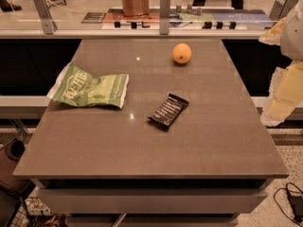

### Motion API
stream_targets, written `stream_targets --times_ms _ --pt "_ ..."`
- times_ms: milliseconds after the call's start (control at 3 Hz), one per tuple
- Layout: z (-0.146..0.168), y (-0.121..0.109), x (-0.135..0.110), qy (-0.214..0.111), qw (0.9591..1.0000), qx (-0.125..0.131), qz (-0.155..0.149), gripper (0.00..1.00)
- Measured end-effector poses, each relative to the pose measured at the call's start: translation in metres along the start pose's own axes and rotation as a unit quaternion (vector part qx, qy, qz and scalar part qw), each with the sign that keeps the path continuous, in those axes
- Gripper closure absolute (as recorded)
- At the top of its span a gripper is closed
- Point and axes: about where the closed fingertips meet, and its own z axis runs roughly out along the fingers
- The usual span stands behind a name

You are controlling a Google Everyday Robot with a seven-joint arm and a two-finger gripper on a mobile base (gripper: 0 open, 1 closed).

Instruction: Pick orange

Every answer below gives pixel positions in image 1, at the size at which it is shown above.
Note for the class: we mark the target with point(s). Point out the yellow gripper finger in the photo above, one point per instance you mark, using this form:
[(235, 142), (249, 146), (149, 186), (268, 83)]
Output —
[(272, 36)]

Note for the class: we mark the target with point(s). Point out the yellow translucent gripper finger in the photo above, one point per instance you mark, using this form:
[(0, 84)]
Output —
[(285, 93)]

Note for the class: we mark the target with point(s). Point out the orange fruit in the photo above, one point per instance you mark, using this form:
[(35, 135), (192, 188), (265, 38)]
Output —
[(181, 53)]

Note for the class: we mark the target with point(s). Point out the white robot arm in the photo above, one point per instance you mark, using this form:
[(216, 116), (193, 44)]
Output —
[(291, 40)]

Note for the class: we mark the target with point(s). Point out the black snack bar wrapper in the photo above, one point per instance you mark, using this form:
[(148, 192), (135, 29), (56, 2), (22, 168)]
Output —
[(168, 112)]

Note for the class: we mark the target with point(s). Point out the green kettle chips bag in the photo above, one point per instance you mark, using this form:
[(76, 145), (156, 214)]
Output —
[(77, 88)]

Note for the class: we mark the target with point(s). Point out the black round bin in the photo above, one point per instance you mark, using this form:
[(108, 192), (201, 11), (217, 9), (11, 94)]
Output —
[(15, 149)]

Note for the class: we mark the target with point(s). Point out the colourful packaged goods basket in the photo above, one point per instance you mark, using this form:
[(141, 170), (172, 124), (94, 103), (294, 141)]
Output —
[(34, 213)]

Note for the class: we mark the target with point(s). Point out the right metal railing post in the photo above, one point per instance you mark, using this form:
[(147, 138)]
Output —
[(281, 8)]

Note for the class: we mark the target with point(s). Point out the metal railing post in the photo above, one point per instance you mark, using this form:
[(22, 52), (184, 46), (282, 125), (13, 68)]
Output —
[(164, 17), (48, 24), (281, 8)]

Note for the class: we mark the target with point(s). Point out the black power adapter with cable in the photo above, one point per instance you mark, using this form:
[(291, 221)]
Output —
[(295, 198)]

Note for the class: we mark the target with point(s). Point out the middle metal railing post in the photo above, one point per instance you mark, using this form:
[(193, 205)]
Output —
[(164, 17)]

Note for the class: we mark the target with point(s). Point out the left metal railing post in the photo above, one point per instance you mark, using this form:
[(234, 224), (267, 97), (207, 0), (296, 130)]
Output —
[(48, 24)]

